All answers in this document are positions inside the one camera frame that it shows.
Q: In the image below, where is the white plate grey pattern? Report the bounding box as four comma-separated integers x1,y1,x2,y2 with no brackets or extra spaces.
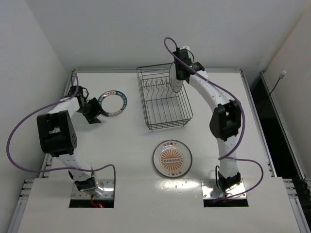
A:
169,62,183,93

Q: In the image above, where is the green rimmed white plate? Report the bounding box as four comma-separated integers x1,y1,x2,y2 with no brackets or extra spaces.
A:
98,90,127,117

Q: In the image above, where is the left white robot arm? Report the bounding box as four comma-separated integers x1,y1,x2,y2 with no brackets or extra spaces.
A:
36,85,104,198

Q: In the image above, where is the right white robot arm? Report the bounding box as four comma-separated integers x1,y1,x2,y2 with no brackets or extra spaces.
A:
170,48,241,192

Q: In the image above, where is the orange sunburst plate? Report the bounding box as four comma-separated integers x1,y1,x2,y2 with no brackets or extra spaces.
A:
152,140,193,179

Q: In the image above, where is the grey wire dish rack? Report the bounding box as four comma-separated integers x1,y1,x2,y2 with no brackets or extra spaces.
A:
136,63,193,131

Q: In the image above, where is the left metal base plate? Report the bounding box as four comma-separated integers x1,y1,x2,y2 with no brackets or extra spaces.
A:
71,180,115,200

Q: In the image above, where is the metal base plate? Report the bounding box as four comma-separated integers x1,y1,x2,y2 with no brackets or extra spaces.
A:
201,179,247,200
71,180,115,200

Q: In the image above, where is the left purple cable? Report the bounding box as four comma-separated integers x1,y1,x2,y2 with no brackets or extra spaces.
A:
6,72,117,198

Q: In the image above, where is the purple cable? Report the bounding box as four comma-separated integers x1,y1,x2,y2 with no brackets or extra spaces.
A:
6,72,117,198
164,36,264,202

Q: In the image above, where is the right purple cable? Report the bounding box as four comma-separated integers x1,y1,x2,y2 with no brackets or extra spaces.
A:
164,36,264,202

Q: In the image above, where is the black cable white plug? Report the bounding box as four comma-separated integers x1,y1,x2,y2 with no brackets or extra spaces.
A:
268,70,287,98

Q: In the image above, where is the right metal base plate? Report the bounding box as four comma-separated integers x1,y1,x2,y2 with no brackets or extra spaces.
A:
201,179,247,200

